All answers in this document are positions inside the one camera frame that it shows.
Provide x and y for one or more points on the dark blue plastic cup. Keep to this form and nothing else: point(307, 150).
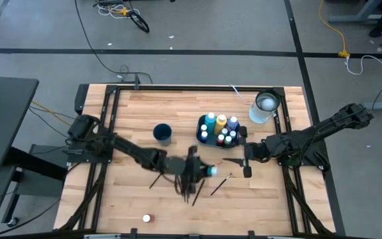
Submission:
point(162, 132)

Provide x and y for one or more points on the small black paint bottle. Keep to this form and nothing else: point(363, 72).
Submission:
point(204, 127)

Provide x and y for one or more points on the small dark blue paint bottle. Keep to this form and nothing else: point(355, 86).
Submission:
point(204, 134)

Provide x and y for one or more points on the black caster wheel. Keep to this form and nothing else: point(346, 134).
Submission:
point(13, 221)

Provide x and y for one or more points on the large yellow paint bottle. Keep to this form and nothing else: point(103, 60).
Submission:
point(219, 125)

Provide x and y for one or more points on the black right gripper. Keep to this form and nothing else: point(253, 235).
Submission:
point(255, 152)

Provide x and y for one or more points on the small green paint bottle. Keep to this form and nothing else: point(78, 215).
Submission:
point(227, 139)

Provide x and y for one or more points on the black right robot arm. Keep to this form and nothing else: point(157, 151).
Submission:
point(310, 136)

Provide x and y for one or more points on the white plastic pitcher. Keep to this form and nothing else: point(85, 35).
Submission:
point(260, 114)

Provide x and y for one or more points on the large purple paint bottle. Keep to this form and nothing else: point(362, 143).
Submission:
point(232, 124)

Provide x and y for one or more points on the large teal paint bottle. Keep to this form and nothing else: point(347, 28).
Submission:
point(210, 123)

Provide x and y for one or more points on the small red paint bottle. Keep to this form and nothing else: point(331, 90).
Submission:
point(147, 218)
point(221, 137)

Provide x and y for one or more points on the grey-teal plastic bin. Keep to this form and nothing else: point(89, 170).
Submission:
point(211, 142)

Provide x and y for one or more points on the small light blue paint bottle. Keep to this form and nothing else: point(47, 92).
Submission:
point(233, 133)

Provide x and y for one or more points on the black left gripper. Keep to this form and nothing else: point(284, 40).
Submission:
point(191, 169)

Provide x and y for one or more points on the grey desk leg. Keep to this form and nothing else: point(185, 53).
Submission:
point(360, 19)

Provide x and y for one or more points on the black desk base frame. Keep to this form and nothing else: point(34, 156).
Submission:
point(38, 164)

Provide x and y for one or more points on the silver aluminium bar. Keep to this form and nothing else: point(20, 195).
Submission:
point(101, 236)

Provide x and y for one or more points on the small turquoise paint bottle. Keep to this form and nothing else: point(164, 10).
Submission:
point(224, 131)

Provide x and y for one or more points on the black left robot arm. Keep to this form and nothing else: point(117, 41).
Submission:
point(134, 152)

